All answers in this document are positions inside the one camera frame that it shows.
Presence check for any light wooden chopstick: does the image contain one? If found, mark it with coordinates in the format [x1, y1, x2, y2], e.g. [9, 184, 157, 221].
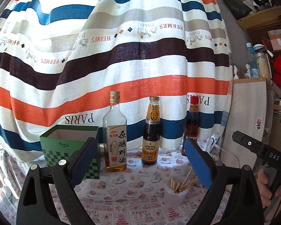
[179, 176, 198, 192]

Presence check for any right hand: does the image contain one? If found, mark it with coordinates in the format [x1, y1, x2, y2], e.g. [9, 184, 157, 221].
[256, 168, 281, 208]

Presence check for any pink cartoon sticker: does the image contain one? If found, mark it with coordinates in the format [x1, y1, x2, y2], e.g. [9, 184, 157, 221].
[255, 116, 262, 131]

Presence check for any light wooden board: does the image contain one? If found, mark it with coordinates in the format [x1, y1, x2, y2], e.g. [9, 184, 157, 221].
[220, 78, 274, 168]

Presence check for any wooden chopstick in cup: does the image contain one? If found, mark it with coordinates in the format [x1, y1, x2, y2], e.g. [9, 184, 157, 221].
[182, 167, 193, 186]

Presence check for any translucent plastic cup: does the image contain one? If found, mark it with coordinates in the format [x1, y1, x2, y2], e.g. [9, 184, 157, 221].
[163, 179, 190, 207]

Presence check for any white charging device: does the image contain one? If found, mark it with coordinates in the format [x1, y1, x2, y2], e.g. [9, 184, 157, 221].
[205, 133, 220, 153]

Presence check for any teddy bear print cloth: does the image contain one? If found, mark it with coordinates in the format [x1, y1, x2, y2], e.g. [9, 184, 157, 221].
[0, 140, 225, 202]

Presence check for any green checkered box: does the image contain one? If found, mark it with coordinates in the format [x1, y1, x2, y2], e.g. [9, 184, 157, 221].
[40, 125, 99, 167]

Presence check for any red cap vinegar bottle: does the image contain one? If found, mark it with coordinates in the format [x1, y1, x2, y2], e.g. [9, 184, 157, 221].
[181, 95, 200, 156]

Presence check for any blue cap plastic bottle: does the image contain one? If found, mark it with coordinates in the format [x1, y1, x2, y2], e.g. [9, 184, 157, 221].
[246, 43, 259, 78]

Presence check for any glass jar with grains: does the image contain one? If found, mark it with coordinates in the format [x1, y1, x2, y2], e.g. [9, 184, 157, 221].
[253, 44, 271, 81]

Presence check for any dark soy sauce bottle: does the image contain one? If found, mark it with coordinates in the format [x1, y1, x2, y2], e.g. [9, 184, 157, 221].
[141, 96, 160, 166]

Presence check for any clear cooking wine bottle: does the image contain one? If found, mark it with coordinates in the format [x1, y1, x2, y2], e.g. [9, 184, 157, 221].
[102, 91, 127, 172]

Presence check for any pink cardboard box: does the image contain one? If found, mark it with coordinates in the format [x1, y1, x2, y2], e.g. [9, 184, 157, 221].
[268, 29, 281, 50]

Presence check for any striped Hermes curtain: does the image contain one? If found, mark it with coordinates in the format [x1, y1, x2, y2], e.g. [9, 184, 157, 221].
[0, 0, 232, 161]

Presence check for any white cable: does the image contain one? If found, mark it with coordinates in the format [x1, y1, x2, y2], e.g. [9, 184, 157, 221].
[215, 144, 240, 168]

